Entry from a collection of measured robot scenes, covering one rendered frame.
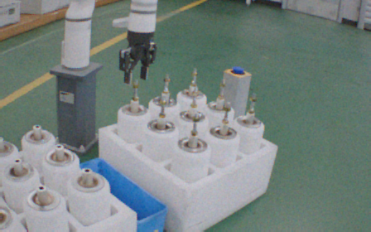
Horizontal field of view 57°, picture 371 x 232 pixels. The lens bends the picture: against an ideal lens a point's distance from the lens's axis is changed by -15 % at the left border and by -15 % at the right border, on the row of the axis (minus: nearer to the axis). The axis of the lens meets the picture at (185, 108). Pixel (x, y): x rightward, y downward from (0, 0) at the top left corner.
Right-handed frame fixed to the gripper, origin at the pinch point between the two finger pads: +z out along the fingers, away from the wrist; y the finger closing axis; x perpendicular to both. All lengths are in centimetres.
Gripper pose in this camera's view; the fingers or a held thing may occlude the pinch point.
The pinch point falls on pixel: (136, 77)
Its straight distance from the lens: 111.5
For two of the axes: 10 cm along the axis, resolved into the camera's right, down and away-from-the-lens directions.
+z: -1.2, 9.1, 4.1
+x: -8.3, -3.2, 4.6
